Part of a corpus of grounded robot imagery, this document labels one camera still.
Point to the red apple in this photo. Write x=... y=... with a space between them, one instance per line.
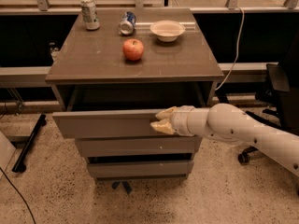
x=133 y=49

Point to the grey bottom drawer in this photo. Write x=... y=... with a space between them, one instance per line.
x=139 y=169

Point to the grey middle drawer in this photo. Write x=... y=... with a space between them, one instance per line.
x=137 y=146

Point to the white bowl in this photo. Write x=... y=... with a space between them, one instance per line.
x=167 y=31

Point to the black office chair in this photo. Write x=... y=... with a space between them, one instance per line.
x=281 y=89

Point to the black bar on floor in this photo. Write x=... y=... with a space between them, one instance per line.
x=19 y=166

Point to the grey top drawer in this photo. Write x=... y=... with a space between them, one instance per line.
x=107 y=124

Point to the grey drawer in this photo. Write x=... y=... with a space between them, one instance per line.
x=137 y=146
x=139 y=169
x=107 y=124

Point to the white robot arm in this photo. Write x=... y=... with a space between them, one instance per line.
x=227 y=123

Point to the grey drawer cabinet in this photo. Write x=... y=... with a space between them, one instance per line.
x=92 y=74

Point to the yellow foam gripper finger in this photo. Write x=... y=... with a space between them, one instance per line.
x=166 y=114
x=163 y=126

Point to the blue soda can lying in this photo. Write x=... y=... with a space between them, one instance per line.
x=127 y=23

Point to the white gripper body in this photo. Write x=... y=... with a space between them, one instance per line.
x=181 y=121

